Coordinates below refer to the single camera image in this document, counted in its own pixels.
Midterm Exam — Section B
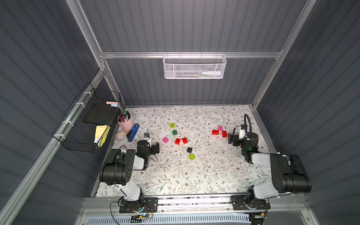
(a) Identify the blue stapler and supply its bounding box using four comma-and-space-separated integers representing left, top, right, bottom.
127, 123, 140, 142

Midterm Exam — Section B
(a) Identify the aluminium rail front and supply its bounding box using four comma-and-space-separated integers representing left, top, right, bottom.
80, 193, 309, 214

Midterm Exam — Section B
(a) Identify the black notebook in basket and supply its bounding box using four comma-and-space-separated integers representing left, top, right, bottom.
83, 104, 118, 125

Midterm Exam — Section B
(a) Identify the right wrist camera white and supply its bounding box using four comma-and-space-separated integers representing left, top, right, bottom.
239, 128, 246, 140

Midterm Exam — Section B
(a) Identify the white marker in basket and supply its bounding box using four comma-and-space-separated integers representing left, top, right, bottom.
201, 71, 222, 77

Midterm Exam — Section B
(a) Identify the black cable loop right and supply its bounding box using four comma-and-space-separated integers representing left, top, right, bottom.
243, 113, 252, 139

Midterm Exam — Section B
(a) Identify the black wire wall basket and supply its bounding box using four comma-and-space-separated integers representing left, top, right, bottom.
52, 83, 122, 153

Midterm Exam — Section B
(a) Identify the white wire mesh basket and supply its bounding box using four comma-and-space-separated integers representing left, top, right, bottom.
163, 53, 227, 79

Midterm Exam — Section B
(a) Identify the round tape roll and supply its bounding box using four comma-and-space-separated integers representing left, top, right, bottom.
116, 130, 128, 141

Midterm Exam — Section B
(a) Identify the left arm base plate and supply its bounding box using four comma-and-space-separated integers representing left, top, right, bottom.
118, 197, 158, 213

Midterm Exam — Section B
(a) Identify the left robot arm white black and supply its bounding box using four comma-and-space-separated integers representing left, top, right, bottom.
98, 140, 160, 205

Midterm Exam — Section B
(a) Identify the pink pen cup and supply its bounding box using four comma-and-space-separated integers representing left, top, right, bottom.
118, 117, 135, 132

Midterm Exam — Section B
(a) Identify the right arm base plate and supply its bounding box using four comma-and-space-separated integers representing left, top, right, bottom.
230, 195, 271, 211

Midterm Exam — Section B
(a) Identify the yellow sticky note pad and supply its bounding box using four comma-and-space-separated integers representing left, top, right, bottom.
94, 125, 110, 148

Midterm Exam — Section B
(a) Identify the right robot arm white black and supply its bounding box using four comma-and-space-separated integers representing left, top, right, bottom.
228, 132, 312, 209

